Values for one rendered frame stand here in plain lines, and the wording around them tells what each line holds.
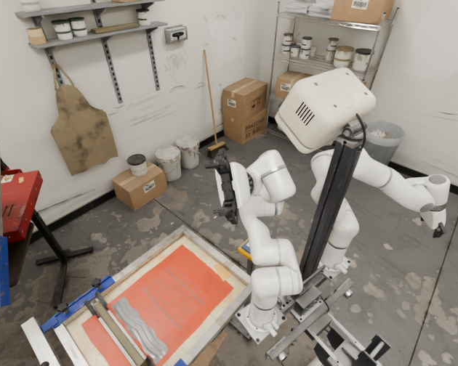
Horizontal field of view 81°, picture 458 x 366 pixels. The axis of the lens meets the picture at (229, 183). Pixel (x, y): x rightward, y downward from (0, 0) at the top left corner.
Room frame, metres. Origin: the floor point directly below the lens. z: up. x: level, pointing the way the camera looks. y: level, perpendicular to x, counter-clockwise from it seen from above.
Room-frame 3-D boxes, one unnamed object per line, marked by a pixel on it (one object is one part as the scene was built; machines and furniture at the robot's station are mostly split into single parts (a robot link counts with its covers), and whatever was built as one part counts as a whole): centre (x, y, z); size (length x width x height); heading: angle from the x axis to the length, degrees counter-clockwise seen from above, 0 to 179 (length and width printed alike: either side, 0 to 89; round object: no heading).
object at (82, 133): (2.33, 1.42, 1.06); 0.53 x 0.07 x 1.05; 138
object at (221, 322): (0.61, 0.33, 0.97); 0.79 x 0.58 x 0.04; 138
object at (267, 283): (0.49, -0.14, 1.37); 0.13 x 0.10 x 0.16; 95
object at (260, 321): (0.47, -0.14, 1.21); 0.16 x 0.13 x 0.15; 37
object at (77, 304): (0.62, 0.69, 0.98); 0.30 x 0.05 x 0.07; 138
